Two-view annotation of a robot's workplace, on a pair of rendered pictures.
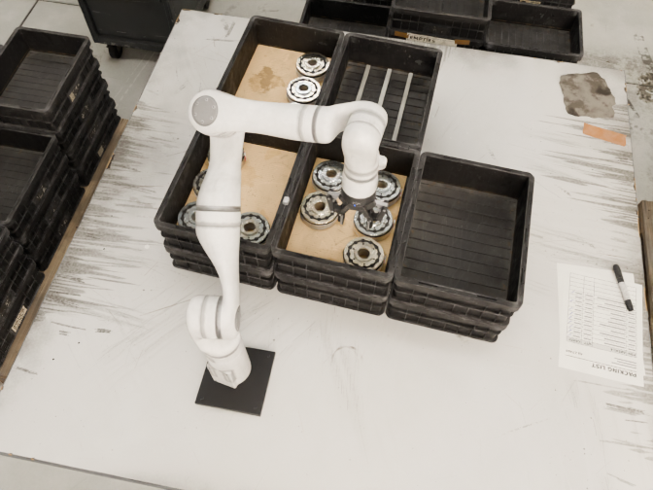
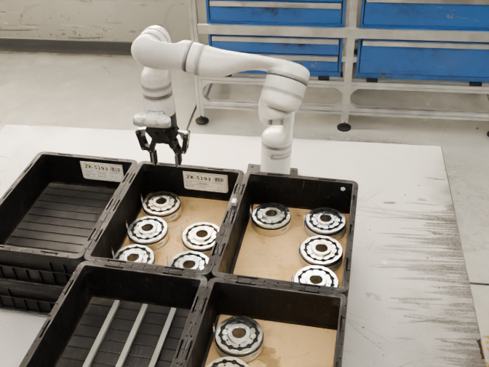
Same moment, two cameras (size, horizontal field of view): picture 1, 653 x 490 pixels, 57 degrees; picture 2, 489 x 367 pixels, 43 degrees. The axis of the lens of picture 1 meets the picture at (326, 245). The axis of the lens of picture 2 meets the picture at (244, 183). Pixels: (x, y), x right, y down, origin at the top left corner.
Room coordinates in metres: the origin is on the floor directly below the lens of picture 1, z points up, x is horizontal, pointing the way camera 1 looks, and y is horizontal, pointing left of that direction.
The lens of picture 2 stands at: (2.06, 0.13, 1.90)
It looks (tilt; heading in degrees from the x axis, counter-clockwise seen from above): 37 degrees down; 180
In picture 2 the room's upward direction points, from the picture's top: 2 degrees counter-clockwise
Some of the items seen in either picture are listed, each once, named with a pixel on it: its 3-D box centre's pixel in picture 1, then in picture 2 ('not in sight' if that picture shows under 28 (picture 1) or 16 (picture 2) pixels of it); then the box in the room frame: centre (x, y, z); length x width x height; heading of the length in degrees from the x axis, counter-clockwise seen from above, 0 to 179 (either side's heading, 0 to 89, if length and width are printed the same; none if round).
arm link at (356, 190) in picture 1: (361, 168); (156, 104); (0.78, -0.07, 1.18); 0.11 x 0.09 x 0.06; 167
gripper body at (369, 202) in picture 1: (358, 194); (161, 125); (0.76, -0.07, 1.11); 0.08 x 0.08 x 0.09
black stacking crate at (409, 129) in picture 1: (379, 102); (116, 358); (1.26, -0.14, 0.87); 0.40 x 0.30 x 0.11; 167
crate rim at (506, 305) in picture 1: (466, 226); (59, 202); (0.81, -0.35, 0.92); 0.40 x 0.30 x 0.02; 167
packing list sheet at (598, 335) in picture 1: (601, 321); not in sight; (0.66, -0.74, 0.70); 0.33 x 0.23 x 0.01; 171
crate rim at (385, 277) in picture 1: (349, 200); (170, 214); (0.87, -0.05, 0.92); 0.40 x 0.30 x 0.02; 167
